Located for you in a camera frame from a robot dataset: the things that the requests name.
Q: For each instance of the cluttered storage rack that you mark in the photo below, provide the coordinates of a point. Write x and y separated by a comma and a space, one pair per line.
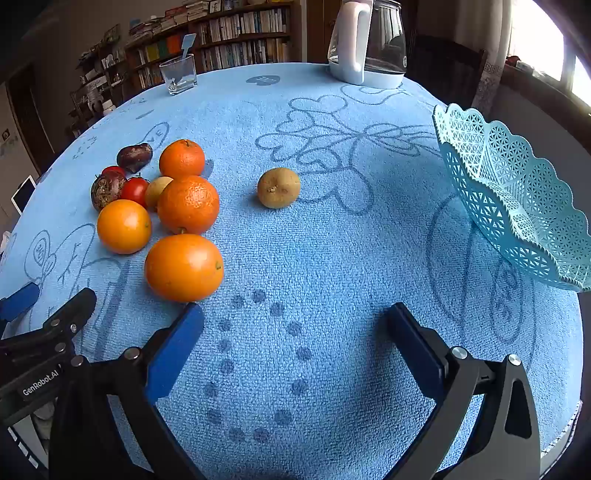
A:
97, 83

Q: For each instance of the dark wooden chair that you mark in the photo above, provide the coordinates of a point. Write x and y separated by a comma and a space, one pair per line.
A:
443, 64

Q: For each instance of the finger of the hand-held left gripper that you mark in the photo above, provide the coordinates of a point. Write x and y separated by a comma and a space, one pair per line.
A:
69, 316
18, 301

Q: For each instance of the white tablet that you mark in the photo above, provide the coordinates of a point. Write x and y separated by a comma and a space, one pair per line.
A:
23, 194

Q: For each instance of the light blue stirrer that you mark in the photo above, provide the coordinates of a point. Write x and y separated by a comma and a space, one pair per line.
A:
188, 42

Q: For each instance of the red tomato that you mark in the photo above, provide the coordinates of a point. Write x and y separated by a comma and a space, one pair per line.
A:
135, 191
113, 170

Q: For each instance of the bumpy orange with green stem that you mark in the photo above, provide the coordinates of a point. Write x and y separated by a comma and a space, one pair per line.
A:
182, 159

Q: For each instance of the white patterned curtain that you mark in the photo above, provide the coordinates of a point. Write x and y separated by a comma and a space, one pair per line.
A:
491, 78

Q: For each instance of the large smooth orange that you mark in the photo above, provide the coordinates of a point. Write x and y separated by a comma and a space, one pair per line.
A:
183, 267

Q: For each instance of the window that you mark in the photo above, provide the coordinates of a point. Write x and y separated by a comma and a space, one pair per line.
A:
540, 41

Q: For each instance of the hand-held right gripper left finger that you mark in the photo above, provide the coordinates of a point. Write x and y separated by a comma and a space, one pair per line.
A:
175, 350

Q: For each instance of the wooden bookshelf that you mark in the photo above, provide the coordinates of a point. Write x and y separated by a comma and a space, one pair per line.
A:
244, 37

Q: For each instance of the brown wooden door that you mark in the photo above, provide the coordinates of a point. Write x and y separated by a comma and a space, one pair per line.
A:
314, 32

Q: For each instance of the dark purple passion fruit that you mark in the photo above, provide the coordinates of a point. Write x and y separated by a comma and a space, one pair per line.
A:
134, 154
107, 191

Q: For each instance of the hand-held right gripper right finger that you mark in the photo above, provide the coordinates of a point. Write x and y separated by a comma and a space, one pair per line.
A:
415, 350

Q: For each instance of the rows of books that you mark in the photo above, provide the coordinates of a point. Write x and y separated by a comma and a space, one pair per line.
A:
240, 23

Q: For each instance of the clear drinking glass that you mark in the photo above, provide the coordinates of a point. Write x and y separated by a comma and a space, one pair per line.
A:
178, 76

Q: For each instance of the large bumpy orange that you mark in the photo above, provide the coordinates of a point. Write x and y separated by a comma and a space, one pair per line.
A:
188, 205

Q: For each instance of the light blue lattice basket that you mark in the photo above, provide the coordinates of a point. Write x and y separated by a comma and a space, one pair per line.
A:
508, 194

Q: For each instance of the large brown round fruit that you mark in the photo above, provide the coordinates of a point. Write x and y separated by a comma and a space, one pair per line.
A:
278, 188

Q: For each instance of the blue printed table towel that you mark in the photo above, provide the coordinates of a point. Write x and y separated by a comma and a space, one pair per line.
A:
300, 254

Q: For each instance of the small yellow-brown round fruit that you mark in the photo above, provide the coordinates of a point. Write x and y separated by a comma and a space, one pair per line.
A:
154, 191

